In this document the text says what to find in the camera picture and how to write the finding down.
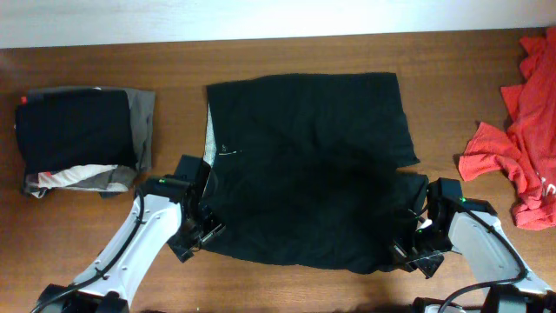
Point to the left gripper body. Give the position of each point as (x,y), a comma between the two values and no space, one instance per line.
(197,230)

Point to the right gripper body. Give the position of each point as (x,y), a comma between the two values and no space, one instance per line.
(423,248)

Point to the dark green shorts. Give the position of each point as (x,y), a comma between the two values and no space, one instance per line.
(313,170)

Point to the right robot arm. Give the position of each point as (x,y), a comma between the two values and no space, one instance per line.
(472,229)

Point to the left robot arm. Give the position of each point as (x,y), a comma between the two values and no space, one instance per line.
(166,211)

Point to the folded grey garment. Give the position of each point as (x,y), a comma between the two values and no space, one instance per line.
(119,180)

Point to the red t-shirt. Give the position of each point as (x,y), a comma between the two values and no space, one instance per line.
(525,151)

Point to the folded white red garment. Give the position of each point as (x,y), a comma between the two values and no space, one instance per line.
(75,174)

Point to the folded black garment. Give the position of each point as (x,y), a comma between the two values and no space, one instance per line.
(79,127)

